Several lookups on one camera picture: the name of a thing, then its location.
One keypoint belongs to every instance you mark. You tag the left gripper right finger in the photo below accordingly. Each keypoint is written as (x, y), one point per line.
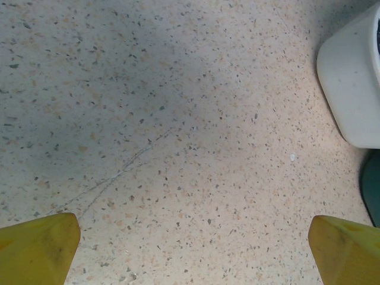
(350, 255)

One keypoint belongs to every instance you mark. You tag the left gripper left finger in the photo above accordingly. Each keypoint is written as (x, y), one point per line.
(35, 252)

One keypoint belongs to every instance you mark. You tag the white plastic tray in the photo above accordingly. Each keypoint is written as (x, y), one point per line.
(347, 89)

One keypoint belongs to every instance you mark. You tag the teal plastic tray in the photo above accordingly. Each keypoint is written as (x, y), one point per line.
(372, 190)

